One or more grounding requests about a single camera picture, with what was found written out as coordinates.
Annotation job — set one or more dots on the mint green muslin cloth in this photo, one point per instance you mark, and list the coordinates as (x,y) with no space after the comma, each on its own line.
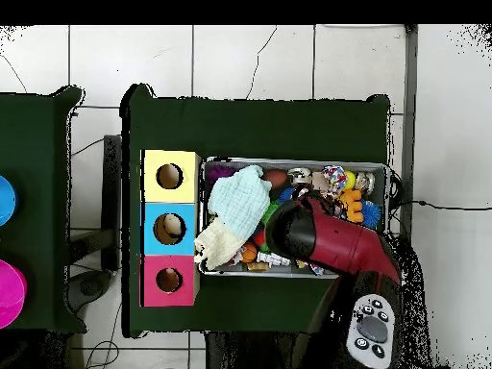
(238,200)

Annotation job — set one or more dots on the cream muslin cloth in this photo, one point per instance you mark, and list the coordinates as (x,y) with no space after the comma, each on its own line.
(219,242)

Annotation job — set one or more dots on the small brown plush doll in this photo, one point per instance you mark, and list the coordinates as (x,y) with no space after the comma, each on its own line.
(169,273)

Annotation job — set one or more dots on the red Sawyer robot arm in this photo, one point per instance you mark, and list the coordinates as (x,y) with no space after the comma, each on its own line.
(338,242)

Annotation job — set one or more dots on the wooden three-hole sorting box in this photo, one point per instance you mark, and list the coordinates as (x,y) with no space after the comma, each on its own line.
(169,246)

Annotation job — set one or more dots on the brown toy football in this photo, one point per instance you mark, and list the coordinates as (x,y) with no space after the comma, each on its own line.
(275,178)

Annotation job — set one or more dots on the purple knobbly rubber ball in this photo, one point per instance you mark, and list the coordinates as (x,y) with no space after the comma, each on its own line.
(219,172)

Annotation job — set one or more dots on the small orange basketball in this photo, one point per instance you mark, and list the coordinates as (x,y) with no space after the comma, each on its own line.
(249,253)

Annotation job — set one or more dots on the silver toy robot figure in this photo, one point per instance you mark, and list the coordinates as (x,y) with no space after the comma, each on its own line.
(273,259)

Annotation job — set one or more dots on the beige round toy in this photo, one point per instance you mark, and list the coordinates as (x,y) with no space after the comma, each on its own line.
(173,225)

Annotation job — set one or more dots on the dark green table cloth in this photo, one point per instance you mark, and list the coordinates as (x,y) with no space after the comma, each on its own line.
(34,146)
(250,127)

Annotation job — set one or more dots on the colourful crumpled cloth ball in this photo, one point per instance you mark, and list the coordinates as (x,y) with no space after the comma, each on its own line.
(334,177)

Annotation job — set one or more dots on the orange pegged toy block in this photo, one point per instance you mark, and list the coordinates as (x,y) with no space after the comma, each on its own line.
(351,205)

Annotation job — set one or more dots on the blue spiky puffer ball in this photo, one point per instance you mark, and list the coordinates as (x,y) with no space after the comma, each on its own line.
(371,213)

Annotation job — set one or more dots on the blue round bowl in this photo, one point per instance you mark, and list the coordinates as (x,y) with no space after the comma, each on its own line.
(5,200)

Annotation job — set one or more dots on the magenta round bowl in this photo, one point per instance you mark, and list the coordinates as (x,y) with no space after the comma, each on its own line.
(9,296)

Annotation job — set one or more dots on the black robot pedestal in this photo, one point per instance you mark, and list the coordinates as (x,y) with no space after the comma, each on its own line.
(250,353)

